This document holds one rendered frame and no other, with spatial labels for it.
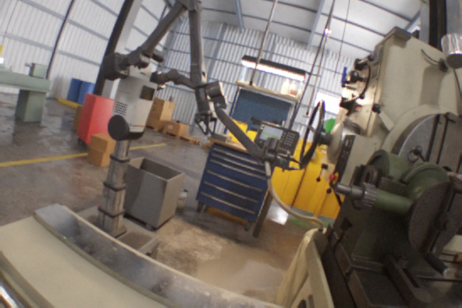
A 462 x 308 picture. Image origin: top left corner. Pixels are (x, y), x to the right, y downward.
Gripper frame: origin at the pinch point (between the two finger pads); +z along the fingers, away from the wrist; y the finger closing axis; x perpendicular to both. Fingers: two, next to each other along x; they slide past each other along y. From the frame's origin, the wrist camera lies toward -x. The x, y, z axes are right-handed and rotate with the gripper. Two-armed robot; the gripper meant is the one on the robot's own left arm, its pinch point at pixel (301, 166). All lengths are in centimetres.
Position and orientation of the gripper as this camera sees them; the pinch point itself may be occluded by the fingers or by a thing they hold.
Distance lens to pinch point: 124.5
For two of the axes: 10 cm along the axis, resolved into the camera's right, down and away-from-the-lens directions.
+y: 2.9, -9.5, -0.8
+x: 1.9, -0.2, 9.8
